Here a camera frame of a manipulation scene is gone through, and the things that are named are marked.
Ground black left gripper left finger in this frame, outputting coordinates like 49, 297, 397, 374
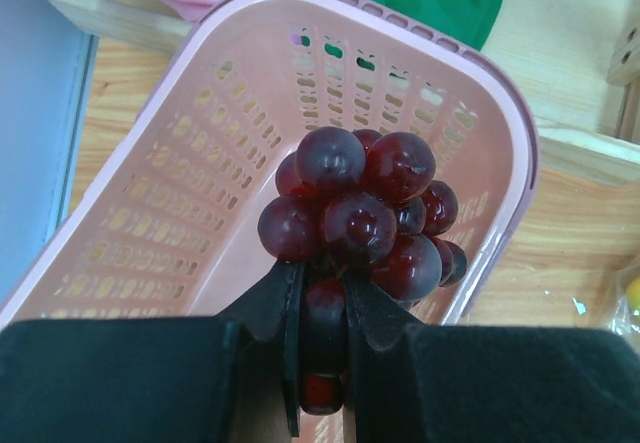
1, 262, 305, 442

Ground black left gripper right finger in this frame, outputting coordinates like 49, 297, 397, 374
343, 271, 639, 442

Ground red fake grape bunch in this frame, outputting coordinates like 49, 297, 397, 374
257, 127, 468, 416

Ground clear zip top bag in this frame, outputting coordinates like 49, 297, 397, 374
597, 256, 639, 351

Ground pink plastic basket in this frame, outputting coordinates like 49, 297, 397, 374
1, 0, 538, 329

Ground wooden clothes rack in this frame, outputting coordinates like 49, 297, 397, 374
49, 0, 639, 185

